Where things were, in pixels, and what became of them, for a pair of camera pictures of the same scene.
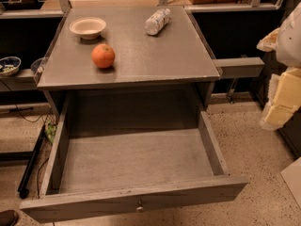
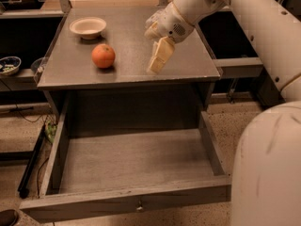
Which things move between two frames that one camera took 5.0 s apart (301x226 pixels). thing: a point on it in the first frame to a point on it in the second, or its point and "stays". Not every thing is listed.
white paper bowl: x=88 y=27 stays
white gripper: x=292 y=44 to x=169 y=24
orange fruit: x=102 y=56 stays
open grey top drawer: x=103 y=173 stays
